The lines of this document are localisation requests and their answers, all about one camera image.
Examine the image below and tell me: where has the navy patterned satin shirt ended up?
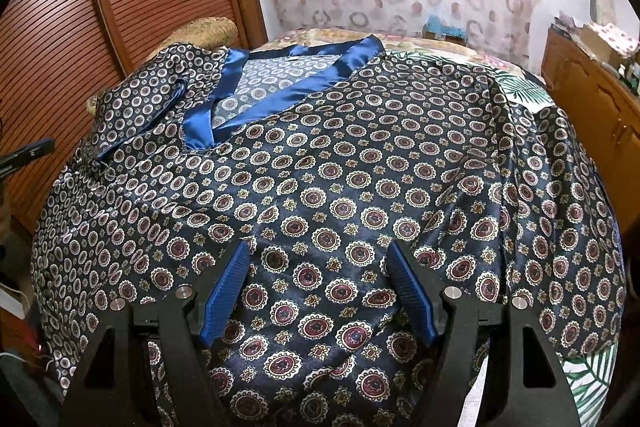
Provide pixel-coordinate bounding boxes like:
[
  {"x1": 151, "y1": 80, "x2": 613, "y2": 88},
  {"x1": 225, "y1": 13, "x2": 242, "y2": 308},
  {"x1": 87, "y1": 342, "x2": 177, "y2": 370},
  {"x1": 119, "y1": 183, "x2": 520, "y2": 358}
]
[{"x1": 32, "y1": 36, "x2": 626, "y2": 426}]

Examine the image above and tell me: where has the palm leaf print sheet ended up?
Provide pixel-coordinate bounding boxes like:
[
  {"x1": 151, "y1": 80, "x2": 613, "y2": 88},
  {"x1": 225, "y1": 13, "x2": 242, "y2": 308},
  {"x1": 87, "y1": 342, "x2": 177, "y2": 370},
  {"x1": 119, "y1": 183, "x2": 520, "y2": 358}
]
[{"x1": 384, "y1": 48, "x2": 616, "y2": 417}]

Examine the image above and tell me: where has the wooden louvered wardrobe door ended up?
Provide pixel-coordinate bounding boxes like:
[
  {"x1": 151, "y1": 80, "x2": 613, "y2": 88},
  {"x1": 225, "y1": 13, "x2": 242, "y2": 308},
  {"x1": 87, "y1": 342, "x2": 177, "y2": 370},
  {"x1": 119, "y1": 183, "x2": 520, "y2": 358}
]
[{"x1": 1, "y1": 0, "x2": 267, "y2": 231}]

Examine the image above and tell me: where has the mustard patterned folded cloth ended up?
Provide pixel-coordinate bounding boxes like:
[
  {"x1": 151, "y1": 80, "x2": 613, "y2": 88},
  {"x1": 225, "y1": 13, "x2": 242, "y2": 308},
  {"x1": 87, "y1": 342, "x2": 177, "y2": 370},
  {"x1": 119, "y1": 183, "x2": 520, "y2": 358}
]
[{"x1": 86, "y1": 16, "x2": 240, "y2": 115}]

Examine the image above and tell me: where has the floral bed cover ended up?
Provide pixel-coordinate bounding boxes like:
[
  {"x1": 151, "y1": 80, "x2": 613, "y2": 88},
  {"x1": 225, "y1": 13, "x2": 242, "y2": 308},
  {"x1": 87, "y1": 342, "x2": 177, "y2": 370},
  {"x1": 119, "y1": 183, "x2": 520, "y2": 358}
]
[{"x1": 258, "y1": 28, "x2": 478, "y2": 57}]

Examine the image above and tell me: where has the wooden dresser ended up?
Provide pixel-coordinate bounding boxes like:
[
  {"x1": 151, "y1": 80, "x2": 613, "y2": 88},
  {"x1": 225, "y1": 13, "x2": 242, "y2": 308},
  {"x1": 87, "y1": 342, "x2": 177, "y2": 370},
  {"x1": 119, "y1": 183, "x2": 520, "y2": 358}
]
[{"x1": 540, "y1": 26, "x2": 640, "y2": 228}]

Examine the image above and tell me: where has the floral cardboard box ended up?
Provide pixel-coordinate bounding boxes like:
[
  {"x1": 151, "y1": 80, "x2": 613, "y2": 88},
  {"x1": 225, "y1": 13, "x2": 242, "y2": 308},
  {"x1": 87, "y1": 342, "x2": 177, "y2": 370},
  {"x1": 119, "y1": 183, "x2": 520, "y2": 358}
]
[{"x1": 577, "y1": 22, "x2": 639, "y2": 70}]

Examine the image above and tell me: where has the teal object on bed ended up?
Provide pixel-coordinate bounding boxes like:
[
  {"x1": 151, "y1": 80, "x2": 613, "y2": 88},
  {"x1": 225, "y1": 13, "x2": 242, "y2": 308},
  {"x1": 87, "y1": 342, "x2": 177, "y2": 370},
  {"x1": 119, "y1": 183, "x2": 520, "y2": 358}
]
[{"x1": 422, "y1": 14, "x2": 468, "y2": 46}]

